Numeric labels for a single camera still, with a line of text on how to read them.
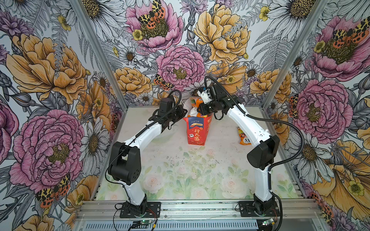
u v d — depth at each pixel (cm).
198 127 87
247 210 74
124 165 47
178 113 79
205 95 77
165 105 67
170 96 78
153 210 73
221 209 76
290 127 50
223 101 61
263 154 51
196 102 82
